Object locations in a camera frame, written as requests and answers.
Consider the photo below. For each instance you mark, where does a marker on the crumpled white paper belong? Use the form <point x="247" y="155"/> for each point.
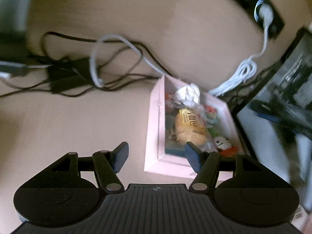
<point x="188" y="95"/>

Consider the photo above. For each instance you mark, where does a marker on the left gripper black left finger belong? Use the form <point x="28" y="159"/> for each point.
<point x="107" y="164"/>

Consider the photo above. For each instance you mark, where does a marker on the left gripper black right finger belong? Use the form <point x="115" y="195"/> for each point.
<point x="205" y="165"/>

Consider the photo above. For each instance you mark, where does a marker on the black power adapter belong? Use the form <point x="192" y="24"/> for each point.
<point x="69" y="75"/>

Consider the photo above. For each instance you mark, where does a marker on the pink storage box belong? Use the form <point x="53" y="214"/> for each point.
<point x="163" y="154"/>

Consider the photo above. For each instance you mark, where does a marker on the glass-sided computer case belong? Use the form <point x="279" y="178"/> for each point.
<point x="274" y="120"/>

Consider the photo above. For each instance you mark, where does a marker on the computer monitor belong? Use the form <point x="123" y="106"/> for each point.
<point x="14" y="14"/>

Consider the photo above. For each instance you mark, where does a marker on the crochet frog-hat doll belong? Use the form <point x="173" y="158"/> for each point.
<point x="223" y="144"/>

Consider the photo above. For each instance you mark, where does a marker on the packaged yellow bun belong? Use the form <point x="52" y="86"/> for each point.
<point x="190" y="126"/>

